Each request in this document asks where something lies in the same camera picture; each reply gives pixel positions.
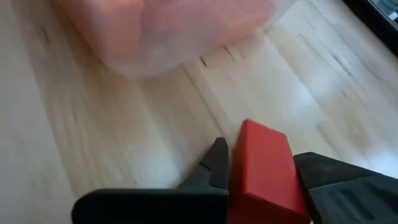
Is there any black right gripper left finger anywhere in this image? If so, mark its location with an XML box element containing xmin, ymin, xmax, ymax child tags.
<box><xmin>71</xmin><ymin>136</ymin><xmax>231</xmax><ymax>224</ymax></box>

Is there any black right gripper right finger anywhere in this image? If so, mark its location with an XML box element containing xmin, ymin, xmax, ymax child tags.
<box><xmin>293</xmin><ymin>151</ymin><xmax>398</xmax><ymax>224</ymax></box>

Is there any red wooden block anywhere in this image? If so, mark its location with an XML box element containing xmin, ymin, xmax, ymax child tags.
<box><xmin>228</xmin><ymin>118</ymin><xmax>312</xmax><ymax>224</ymax></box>

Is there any clear plastic bin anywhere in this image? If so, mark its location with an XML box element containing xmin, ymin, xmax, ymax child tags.
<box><xmin>51</xmin><ymin>0</ymin><xmax>301</xmax><ymax>80</ymax></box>

